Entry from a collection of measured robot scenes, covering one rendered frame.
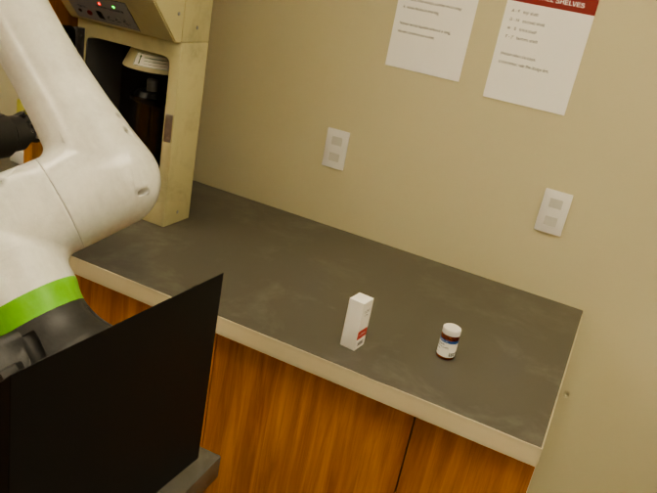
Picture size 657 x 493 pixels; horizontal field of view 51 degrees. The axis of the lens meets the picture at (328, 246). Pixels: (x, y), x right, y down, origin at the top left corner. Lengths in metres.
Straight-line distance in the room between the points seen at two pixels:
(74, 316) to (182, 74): 0.97
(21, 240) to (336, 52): 1.29
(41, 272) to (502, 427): 0.82
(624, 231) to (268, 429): 1.00
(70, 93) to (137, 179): 0.14
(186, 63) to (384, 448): 1.00
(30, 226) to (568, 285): 1.41
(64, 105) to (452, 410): 0.82
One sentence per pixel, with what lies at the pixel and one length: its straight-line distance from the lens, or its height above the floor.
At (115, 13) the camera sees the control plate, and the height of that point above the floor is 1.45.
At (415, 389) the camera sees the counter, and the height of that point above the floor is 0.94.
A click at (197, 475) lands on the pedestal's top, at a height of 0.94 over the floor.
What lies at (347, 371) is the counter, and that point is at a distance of 1.34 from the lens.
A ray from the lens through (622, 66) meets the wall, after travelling 1.83.
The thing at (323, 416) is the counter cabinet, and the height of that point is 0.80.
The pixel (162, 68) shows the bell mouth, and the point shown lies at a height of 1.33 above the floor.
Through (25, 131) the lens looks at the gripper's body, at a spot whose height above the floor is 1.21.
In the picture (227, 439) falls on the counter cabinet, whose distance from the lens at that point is 1.61.
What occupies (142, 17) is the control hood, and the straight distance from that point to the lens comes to 1.72.
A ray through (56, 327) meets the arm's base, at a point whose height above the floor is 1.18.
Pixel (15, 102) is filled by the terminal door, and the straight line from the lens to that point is 1.86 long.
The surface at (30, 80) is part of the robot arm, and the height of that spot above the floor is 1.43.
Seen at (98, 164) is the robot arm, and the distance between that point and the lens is 0.92.
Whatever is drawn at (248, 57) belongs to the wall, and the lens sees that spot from 2.14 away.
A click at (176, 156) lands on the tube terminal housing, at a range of 1.82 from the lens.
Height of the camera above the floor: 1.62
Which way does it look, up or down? 21 degrees down
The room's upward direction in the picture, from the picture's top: 11 degrees clockwise
